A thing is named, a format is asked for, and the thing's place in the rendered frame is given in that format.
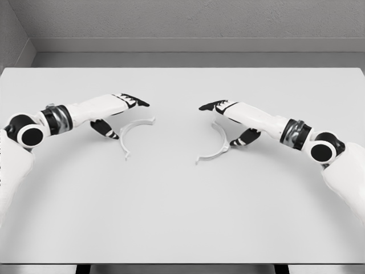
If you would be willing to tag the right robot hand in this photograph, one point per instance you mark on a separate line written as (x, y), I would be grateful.
(241, 109)

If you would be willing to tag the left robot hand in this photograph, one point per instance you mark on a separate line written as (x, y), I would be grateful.
(109, 104)

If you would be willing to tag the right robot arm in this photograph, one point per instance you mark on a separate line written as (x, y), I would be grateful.
(313, 140)

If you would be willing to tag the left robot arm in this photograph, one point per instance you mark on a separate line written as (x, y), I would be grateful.
(42, 129)

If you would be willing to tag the white table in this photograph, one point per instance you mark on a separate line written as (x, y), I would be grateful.
(182, 199)

